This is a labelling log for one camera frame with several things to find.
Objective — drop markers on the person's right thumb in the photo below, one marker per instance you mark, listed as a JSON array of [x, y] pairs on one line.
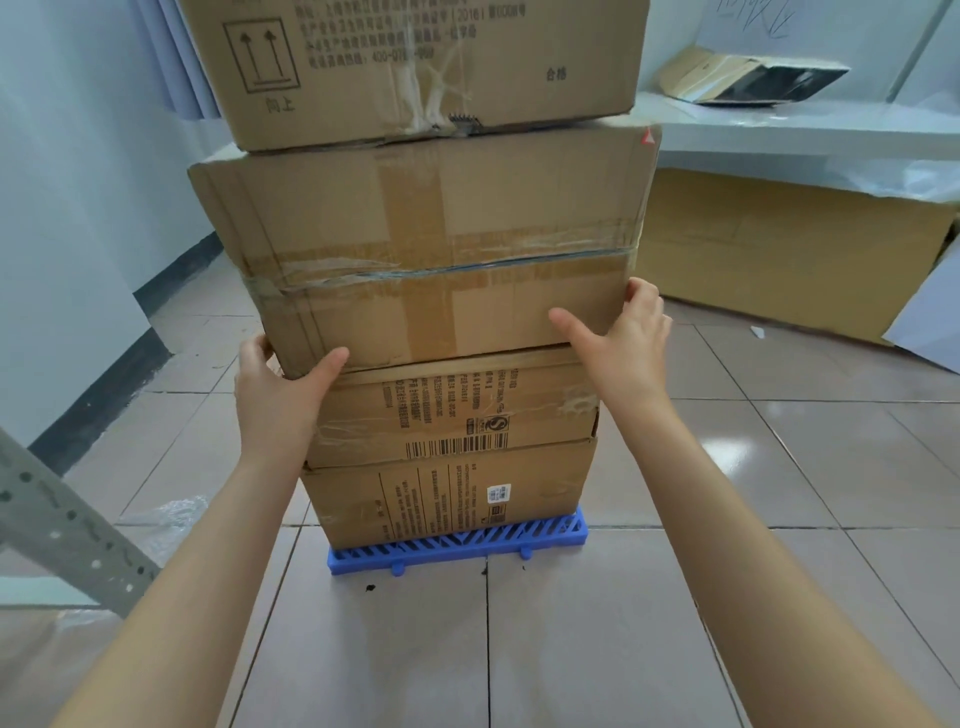
[[577, 324]]

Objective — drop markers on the cardboard box with white sticker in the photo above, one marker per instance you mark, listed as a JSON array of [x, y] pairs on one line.
[[450, 491]]

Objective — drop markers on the person's left thumb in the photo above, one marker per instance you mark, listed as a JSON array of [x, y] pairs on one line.
[[324, 369]]

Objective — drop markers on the taped plain cardboard box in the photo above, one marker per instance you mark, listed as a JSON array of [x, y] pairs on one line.
[[442, 240]]

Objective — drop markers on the cardboard box with barcode print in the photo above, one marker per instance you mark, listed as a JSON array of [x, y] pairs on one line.
[[457, 409]]

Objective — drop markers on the white shelf board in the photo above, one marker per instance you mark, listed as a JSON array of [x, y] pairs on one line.
[[795, 127]]

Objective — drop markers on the blue plastic pallet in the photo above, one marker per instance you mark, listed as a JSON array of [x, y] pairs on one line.
[[457, 544]]

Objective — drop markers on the person's left forearm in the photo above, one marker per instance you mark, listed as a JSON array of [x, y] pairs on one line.
[[180, 600]]

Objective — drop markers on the person's left hand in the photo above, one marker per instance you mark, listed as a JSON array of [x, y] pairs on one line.
[[274, 409]]

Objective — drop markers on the person's right forearm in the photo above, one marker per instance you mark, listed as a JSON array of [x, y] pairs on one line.
[[757, 570]]

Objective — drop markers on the cardboard box with arrow print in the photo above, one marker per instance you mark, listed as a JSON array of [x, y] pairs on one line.
[[420, 67]]

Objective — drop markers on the white foam board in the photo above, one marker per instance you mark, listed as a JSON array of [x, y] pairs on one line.
[[930, 315]]

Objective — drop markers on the open box with black content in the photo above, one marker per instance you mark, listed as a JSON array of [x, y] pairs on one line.
[[750, 75]]

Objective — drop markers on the person's right hand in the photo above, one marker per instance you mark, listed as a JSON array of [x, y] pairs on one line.
[[626, 352]]

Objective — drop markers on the large flat cardboard box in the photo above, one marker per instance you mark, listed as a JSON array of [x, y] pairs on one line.
[[787, 247]]

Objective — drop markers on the grey perforated metal beam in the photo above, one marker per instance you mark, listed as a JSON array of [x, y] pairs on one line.
[[67, 525]]

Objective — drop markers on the clear plastic sheet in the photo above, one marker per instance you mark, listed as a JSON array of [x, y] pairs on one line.
[[82, 600]]

